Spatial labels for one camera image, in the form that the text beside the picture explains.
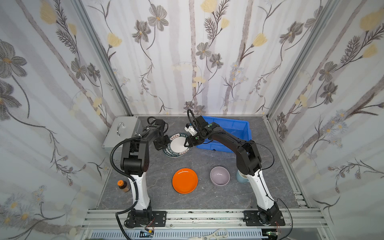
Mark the grey metal first aid case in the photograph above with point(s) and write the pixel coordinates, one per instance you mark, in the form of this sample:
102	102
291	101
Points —
121	129

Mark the small bottle orange cap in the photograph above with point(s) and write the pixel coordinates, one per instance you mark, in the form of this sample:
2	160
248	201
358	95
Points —
124	186

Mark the purple bowl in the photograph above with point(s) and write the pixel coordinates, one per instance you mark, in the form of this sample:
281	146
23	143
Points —
220	176

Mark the light blue mug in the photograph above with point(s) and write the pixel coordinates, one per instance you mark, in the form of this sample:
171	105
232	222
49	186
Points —
241	178

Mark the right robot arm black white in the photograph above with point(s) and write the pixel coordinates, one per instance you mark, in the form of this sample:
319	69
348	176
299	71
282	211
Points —
248	162

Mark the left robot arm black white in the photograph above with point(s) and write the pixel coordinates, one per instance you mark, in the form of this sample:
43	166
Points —
135	161

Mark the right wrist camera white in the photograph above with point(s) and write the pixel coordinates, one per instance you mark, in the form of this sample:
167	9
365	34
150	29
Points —
190	129

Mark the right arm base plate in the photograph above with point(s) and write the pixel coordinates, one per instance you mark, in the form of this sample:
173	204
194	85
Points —
256	218

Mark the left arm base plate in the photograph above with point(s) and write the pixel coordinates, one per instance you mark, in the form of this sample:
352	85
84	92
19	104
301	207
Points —
157	219

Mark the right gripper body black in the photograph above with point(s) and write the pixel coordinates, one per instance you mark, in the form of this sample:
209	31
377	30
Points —
192	139

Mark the aluminium rail frame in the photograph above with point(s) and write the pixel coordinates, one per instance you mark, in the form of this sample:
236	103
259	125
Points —
301	224

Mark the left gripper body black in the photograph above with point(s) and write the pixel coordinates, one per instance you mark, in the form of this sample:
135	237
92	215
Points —
162	141

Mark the orange plate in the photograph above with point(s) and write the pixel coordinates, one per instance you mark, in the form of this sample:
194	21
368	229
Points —
185	181

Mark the green rimmed white plate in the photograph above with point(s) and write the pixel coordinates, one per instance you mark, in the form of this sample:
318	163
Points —
176	148

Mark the blue plastic bin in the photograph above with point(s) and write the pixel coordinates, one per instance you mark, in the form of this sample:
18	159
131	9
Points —
238	128

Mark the white scissors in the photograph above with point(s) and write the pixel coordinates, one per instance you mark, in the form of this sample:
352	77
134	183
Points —
219	234

